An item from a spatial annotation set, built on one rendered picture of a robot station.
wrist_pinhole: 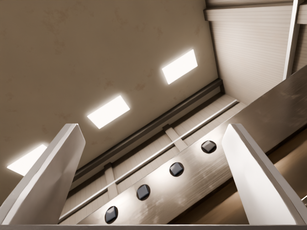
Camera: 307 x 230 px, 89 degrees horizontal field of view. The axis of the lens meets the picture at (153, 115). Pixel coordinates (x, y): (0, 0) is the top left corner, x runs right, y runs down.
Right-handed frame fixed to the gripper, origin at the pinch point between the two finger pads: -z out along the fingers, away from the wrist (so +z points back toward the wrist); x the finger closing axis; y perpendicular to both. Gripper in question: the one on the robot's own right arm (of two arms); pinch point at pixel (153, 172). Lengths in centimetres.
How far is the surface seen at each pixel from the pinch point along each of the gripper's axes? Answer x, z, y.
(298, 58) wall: -300, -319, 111
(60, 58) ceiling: 231, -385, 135
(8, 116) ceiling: 378, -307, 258
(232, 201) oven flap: -26, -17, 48
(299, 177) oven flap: -45, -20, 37
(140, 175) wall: 43, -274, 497
